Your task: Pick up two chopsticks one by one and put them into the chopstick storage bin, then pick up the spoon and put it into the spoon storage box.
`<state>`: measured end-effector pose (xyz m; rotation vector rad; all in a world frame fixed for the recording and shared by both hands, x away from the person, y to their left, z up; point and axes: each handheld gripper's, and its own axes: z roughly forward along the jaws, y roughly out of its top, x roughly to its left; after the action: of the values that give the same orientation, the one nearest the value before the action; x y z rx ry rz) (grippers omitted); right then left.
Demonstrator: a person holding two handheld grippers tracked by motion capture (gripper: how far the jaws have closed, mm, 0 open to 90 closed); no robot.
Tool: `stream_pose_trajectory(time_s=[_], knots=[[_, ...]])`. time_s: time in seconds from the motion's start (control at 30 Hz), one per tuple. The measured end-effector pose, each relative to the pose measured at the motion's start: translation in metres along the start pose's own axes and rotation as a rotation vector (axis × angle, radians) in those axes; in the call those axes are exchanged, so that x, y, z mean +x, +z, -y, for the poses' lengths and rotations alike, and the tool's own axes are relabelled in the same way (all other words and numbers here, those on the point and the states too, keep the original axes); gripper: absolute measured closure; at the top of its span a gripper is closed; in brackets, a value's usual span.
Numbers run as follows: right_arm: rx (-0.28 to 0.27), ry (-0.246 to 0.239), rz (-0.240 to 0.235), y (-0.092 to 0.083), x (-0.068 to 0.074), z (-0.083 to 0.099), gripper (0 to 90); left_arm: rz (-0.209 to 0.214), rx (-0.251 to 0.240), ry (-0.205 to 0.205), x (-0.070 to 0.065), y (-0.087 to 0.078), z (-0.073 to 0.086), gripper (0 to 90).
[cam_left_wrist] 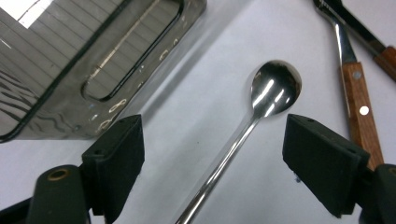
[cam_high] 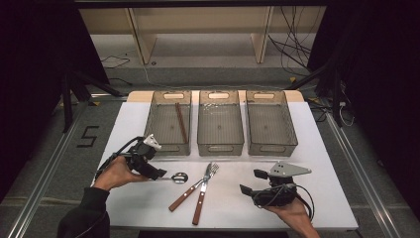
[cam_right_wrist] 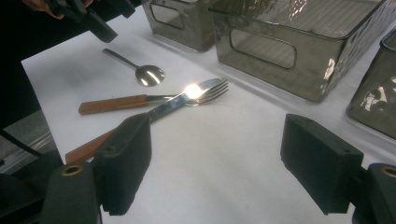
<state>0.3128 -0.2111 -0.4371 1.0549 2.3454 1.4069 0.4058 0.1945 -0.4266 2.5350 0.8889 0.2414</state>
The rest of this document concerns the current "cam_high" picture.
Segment black cable bundle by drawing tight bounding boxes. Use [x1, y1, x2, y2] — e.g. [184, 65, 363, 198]
[267, 5, 315, 77]

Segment smoky clear plastic bin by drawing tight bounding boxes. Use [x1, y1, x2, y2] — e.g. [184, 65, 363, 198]
[143, 90, 192, 157]
[196, 89, 246, 157]
[246, 89, 299, 158]

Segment wooden handled steel knife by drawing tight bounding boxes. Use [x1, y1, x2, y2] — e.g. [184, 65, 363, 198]
[191, 162, 212, 226]

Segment beige wooden shelf unit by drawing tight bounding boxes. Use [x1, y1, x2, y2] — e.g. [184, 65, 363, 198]
[78, 6, 328, 65]

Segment person's left hand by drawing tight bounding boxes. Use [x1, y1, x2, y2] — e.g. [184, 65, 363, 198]
[93, 155, 150, 192]

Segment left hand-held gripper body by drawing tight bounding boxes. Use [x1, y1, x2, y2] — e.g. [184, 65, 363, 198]
[127, 133, 162, 175]

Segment brown wooden chopstick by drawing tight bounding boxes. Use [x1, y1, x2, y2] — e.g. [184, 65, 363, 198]
[174, 102, 188, 144]
[175, 102, 189, 144]

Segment black curtain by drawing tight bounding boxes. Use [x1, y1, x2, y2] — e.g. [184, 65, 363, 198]
[0, 0, 110, 202]
[308, 0, 420, 219]

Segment short aluminium rail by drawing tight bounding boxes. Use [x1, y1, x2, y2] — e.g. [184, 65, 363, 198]
[90, 93, 129, 101]

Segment white cable with plug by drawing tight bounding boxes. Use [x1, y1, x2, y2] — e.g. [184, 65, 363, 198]
[339, 101, 355, 128]

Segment wooden handled steel fork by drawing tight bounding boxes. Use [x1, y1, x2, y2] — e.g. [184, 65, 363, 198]
[167, 162, 220, 212]

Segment black metal stand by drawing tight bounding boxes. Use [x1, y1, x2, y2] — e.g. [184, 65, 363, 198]
[286, 58, 345, 128]
[60, 70, 124, 133]

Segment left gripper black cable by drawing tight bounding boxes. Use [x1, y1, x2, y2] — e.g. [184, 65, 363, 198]
[94, 136, 147, 181]

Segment white table mat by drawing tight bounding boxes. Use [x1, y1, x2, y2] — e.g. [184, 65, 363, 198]
[91, 100, 360, 231]

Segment aluminium floor rail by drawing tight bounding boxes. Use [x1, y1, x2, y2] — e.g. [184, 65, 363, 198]
[325, 112, 402, 238]
[6, 98, 90, 238]

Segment person's right hand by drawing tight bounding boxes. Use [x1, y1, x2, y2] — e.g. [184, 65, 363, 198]
[263, 198, 312, 230]

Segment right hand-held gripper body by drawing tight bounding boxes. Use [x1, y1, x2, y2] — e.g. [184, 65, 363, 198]
[252, 162, 312, 207]

